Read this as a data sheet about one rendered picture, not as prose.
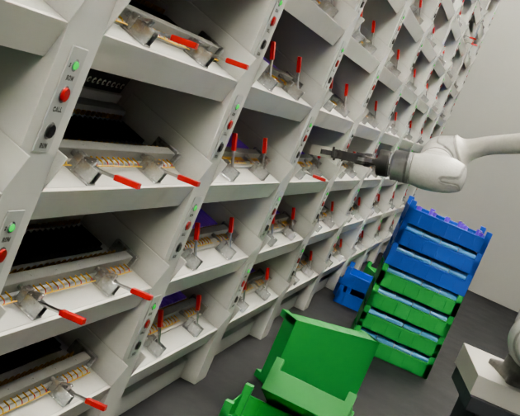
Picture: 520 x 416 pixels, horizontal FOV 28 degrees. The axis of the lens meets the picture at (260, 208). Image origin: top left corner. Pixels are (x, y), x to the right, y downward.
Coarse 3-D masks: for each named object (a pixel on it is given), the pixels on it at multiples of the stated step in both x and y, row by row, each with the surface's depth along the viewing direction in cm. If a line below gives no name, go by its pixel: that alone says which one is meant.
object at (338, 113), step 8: (336, 88) 312; (328, 96) 252; (336, 96) 311; (344, 96) 312; (328, 104) 270; (336, 104) 304; (344, 104) 296; (352, 104) 312; (320, 112) 256; (328, 112) 266; (336, 112) 289; (344, 112) 295; (352, 112) 312; (360, 112) 311; (320, 120) 264; (328, 120) 272; (336, 120) 283; (344, 120) 294; (352, 120) 312; (328, 128) 282; (336, 128) 293; (344, 128) 305
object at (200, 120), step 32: (192, 0) 177; (224, 0) 176; (256, 0) 175; (256, 32) 175; (256, 64) 182; (128, 96) 180; (160, 96) 179; (192, 96) 178; (192, 128) 178; (192, 192) 179; (128, 224) 181; (160, 224) 180; (192, 224) 187; (160, 256) 180; (160, 288) 186; (128, 320) 182; (128, 352) 184
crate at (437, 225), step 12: (408, 204) 366; (408, 216) 358; (420, 216) 358; (432, 216) 357; (432, 228) 358; (444, 228) 357; (456, 228) 357; (468, 228) 376; (480, 228) 374; (456, 240) 357; (468, 240) 357; (480, 240) 356; (480, 252) 357
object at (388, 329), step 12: (360, 312) 371; (360, 324) 363; (372, 324) 363; (384, 324) 362; (384, 336) 363; (396, 336) 362; (408, 336) 362; (420, 336) 361; (420, 348) 362; (432, 348) 361
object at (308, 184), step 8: (304, 152) 315; (312, 160) 313; (320, 160) 314; (328, 160) 314; (296, 168) 255; (320, 168) 314; (328, 168) 314; (336, 168) 313; (304, 176) 284; (328, 176) 314; (288, 184) 257; (296, 184) 268; (304, 184) 278; (312, 184) 291; (320, 184) 304; (288, 192) 266; (296, 192) 278; (304, 192) 289; (312, 192) 303
